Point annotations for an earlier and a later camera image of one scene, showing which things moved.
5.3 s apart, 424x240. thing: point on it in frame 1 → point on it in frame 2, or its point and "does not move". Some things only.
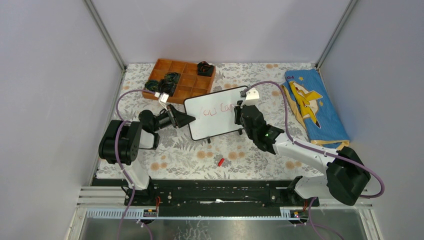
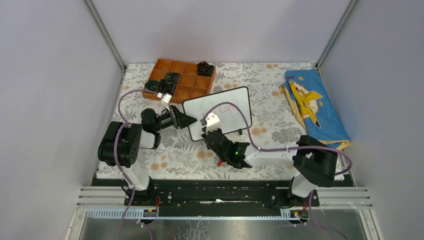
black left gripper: x=182 y=118 does not move
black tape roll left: x=152 y=85 does not move
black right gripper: x=237 y=112 → x=219 y=130
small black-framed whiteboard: x=214 y=113 does not move
